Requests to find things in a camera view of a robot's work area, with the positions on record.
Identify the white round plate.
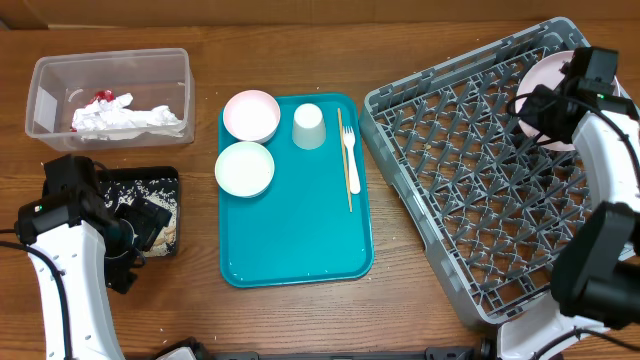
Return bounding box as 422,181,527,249
514,50,624,152

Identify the white napkin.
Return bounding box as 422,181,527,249
72,93,186,141

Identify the white bowl with rice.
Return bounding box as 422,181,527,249
214,141,275,198

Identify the red snack wrapper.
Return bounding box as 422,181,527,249
70,90,116,132

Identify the white bowl with peanuts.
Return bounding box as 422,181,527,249
223,90,281,143

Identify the white upturned cup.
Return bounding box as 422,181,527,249
292,103,326,150

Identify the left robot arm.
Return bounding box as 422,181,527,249
15,155,172,359

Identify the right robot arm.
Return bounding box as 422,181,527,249
497,84,639,359

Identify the black waste tray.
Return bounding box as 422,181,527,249
97,166,180,257

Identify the grey dishwasher rack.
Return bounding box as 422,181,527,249
360,18,596,327

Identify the peanuts pile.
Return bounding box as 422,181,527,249
152,225,176,248

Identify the spilled rice pile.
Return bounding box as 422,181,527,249
101,177,179,257

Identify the clear plastic bin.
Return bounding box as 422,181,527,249
25,48,196,152

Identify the white plastic fork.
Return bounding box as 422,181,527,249
343,126,361,194

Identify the wooden chopstick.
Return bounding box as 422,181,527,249
337,107,353,213

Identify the cardboard backdrop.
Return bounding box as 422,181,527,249
1,0,639,29

